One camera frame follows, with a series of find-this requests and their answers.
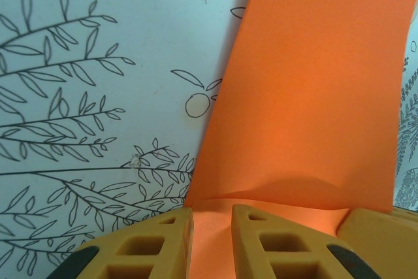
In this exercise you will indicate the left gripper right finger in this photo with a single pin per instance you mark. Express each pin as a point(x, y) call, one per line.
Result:
point(287, 253)

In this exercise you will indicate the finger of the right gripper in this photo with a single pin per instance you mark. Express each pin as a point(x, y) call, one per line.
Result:
point(388, 243)

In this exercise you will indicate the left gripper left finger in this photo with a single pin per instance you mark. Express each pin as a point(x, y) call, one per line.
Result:
point(137, 253)

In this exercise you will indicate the floral printed tablecloth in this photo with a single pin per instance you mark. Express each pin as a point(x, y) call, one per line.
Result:
point(98, 96)

